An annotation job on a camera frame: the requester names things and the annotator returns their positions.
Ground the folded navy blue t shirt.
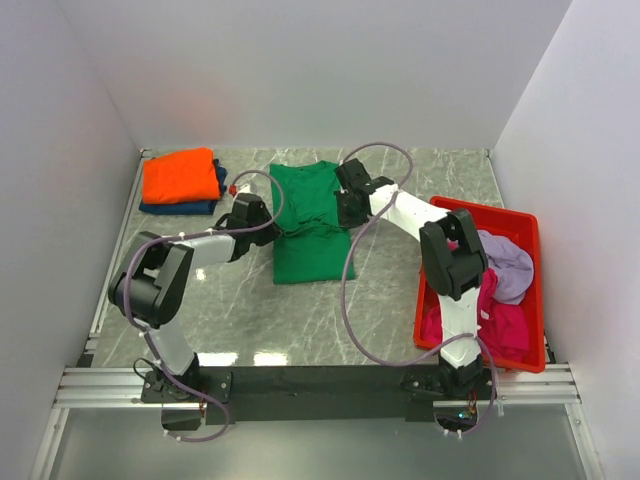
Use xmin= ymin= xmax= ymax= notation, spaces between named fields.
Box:
xmin=139 ymin=158 xmax=227 ymax=216

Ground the magenta t shirt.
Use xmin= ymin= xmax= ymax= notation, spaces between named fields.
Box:
xmin=420 ymin=239 xmax=531 ymax=362

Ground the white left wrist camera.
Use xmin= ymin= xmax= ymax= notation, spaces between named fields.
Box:
xmin=228 ymin=182 xmax=257 ymax=197

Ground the aluminium frame rail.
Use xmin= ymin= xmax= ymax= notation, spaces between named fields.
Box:
xmin=29 ymin=147 xmax=151 ymax=480

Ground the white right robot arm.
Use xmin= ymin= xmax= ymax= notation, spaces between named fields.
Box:
xmin=335 ymin=159 xmax=488 ymax=399

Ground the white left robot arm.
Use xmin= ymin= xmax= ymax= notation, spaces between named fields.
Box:
xmin=108 ymin=193 xmax=281 ymax=402

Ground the folded orange t shirt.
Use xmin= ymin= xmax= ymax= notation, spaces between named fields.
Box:
xmin=142 ymin=147 xmax=221 ymax=205

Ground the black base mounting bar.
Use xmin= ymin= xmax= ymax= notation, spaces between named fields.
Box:
xmin=141 ymin=365 xmax=490 ymax=430

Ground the green t shirt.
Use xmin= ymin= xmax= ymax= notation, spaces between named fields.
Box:
xmin=269 ymin=161 xmax=356 ymax=285

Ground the lavender t shirt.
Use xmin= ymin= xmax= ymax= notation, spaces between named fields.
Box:
xmin=478 ymin=230 xmax=534 ymax=305

